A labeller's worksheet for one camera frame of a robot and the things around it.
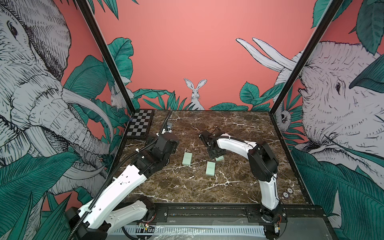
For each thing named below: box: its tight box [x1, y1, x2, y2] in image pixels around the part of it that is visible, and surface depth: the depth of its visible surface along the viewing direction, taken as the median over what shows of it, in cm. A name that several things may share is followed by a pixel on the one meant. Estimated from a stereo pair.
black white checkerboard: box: [126, 109, 154, 138], surface depth 113 cm
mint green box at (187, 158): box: [182, 152, 193, 166], surface depth 94 cm
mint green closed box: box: [205, 161, 216, 176], surface depth 90 cm
